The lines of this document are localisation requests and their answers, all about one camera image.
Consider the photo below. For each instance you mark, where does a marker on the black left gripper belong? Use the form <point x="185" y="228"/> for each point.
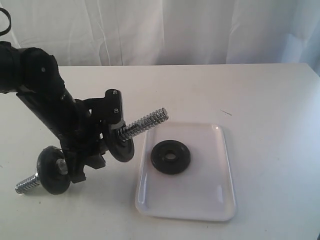
<point x="76" y="123"/>

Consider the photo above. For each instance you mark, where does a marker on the black weight plate nut end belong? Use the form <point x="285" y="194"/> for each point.
<point x="47" y="168"/>

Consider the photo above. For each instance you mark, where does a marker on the chrome threaded dumbbell bar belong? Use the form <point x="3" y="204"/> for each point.
<point x="125" y="133"/>

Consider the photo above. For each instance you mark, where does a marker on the white backdrop curtain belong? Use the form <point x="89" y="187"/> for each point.
<point x="167" y="32"/>

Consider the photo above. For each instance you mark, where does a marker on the white rectangular plastic tray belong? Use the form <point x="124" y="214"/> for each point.
<point x="202" y="192"/>

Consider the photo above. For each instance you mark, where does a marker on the black weight plate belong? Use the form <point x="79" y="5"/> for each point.
<point x="170" y="157"/>

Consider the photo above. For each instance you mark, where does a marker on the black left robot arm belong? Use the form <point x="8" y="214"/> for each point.
<point x="33" y="75"/>

